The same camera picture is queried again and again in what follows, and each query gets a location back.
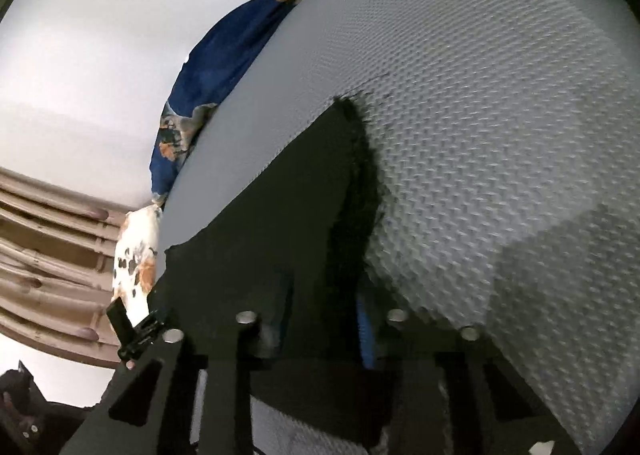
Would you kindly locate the grey mesh mattress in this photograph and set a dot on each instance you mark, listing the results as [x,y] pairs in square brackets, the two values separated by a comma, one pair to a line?
[475,85]

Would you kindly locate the navy floral blanket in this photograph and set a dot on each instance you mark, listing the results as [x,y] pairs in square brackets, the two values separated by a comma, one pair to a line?
[225,65]

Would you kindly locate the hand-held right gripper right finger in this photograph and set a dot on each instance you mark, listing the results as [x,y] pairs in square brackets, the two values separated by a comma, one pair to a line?
[367,335]

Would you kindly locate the black pants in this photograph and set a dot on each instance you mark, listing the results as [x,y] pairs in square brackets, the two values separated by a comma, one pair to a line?
[280,215]

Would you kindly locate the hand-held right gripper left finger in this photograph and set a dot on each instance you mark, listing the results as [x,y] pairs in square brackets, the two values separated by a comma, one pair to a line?
[220,385]

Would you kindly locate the white floral pillow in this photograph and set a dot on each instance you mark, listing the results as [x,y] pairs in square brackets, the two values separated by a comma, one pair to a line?
[137,255]

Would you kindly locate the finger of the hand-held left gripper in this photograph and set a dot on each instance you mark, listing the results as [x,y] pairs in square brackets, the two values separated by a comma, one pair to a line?
[145,332]
[120,320]

